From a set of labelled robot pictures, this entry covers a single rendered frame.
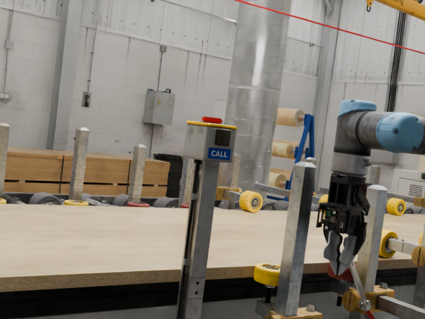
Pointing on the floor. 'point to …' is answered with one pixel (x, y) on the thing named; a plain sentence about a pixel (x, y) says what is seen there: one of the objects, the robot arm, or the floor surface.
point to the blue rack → (301, 149)
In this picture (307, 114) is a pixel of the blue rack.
